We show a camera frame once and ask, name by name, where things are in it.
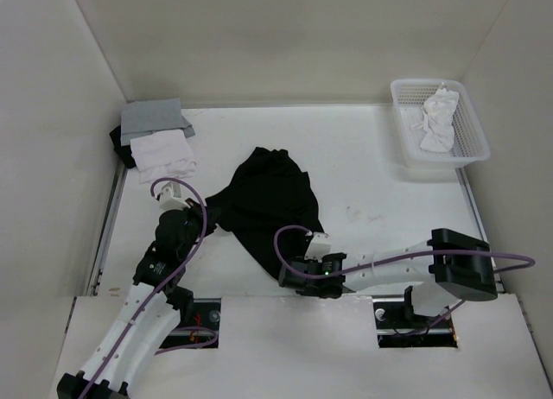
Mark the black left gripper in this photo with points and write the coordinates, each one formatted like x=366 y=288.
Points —
x=195 y=210

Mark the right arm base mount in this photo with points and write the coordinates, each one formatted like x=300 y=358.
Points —
x=397 y=328

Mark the grey folded tank top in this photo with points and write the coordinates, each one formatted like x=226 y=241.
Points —
x=143 y=118

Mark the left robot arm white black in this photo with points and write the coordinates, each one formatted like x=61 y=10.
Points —
x=154 y=306

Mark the white folded tank top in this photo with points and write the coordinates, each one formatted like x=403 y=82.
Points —
x=163 y=154

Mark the white crumpled tank top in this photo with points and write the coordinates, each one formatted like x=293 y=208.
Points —
x=436 y=122

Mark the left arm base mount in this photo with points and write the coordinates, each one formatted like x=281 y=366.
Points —
x=197 y=327

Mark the black folded tank top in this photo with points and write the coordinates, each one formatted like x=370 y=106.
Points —
x=122 y=151

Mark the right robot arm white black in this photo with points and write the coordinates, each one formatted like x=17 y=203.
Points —
x=438 y=274

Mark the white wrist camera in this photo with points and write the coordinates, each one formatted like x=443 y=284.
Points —
x=170 y=197
x=319 y=245

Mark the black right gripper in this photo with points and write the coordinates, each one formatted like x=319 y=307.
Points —
x=308 y=291

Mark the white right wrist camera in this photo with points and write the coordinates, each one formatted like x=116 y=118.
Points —
x=319 y=245

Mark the left aluminium table rail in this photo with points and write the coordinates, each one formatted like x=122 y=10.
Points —
x=109 y=219

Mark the white plastic laundry basket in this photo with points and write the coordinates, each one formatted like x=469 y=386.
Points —
x=470 y=143

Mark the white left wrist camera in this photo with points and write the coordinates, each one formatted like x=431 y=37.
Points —
x=170 y=197

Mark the black tank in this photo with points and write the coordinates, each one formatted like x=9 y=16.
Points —
x=267 y=192
x=122 y=151

